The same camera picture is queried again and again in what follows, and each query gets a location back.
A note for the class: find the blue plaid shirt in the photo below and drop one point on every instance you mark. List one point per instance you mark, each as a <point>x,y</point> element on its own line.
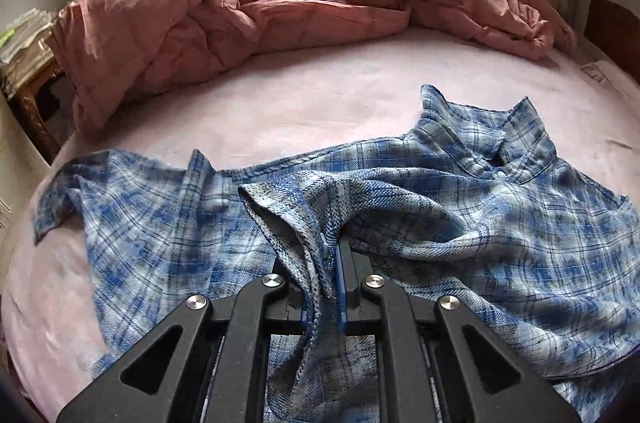
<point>475,228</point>

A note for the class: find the stack of papers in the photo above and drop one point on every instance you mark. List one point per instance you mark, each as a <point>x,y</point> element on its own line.
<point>25,33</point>

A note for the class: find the pink quilt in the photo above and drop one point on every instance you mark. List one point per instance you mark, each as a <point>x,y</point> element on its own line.
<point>250,18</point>

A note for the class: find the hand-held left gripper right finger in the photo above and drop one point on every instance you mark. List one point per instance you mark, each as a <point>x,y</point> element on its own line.
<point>341,283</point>

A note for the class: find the wooden headboard with white trim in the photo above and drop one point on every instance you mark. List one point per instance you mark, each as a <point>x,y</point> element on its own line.
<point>610,23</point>

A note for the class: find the carved wooden desk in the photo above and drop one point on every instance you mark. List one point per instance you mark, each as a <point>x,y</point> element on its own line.
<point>35,103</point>

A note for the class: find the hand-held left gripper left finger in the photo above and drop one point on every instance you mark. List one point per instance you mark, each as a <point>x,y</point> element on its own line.
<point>287,303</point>

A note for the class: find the pink pillow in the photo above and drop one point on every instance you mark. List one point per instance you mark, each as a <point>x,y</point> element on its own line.
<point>600,70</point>

